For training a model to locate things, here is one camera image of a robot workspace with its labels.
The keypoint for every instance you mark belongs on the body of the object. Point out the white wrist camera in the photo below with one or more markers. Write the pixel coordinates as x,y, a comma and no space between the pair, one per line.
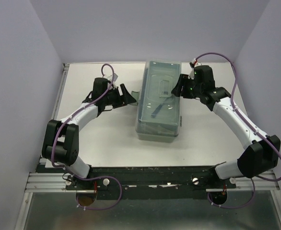
109,79
193,64

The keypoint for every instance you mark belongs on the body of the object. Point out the grey translucent tool box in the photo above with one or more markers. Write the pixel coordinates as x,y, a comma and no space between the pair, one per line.
159,78

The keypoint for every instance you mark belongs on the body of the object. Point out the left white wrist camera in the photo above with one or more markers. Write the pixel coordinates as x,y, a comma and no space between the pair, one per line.
109,79

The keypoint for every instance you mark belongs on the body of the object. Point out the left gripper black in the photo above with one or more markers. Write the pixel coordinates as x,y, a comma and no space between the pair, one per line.
126,98

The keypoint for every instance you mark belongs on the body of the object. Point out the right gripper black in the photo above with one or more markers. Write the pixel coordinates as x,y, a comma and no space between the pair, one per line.
182,81

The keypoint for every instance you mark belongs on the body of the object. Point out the black mounting rail base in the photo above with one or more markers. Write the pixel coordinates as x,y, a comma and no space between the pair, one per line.
148,183

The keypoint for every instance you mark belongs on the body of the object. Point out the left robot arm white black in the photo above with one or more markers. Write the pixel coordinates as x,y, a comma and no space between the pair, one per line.
61,141

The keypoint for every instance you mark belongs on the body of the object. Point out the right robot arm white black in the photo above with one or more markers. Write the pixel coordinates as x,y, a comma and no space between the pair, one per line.
260,149

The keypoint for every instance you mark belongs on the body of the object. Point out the small claw hammer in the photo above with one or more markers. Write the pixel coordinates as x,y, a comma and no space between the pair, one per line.
158,108

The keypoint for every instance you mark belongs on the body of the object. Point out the aluminium extrusion frame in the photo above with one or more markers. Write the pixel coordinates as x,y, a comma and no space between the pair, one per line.
46,204

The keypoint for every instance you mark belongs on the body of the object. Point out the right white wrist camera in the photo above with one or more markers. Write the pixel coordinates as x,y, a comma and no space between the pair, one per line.
193,64

